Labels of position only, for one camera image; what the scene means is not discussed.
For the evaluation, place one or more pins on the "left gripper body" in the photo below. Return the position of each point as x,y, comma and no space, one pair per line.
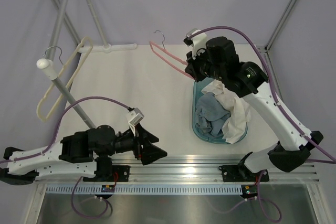
137,146

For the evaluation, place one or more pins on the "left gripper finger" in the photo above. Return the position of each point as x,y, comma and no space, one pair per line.
151,153
146,138

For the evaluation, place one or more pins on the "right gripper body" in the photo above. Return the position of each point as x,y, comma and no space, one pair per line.
201,65

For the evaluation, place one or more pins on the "pink hanger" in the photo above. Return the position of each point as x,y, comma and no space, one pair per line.
163,49

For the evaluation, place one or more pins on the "white pleated skirt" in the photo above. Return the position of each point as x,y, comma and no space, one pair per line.
235,127

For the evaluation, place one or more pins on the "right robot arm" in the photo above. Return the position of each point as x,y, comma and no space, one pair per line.
216,58

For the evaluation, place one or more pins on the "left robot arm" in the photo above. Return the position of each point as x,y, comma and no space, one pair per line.
87,154

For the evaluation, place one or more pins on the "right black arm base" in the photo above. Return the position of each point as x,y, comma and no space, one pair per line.
239,173

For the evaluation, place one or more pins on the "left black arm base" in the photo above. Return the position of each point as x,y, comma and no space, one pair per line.
108,172

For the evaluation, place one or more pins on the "teal plastic bin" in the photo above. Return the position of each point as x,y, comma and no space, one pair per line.
197,93

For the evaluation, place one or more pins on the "grey clothes rack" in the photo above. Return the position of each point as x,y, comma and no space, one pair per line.
61,67

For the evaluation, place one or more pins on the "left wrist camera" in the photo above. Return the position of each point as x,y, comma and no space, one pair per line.
134,117

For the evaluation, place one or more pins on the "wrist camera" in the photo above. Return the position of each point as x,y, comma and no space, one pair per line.
197,42
134,117

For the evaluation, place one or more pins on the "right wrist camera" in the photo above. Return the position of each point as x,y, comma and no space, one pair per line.
197,42

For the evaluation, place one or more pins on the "aluminium mounting rail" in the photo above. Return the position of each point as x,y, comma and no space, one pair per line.
188,169

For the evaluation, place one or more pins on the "aluminium frame post right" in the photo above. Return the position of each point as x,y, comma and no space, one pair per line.
280,24

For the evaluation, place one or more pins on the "white slotted cable duct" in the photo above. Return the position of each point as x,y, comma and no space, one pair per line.
123,189

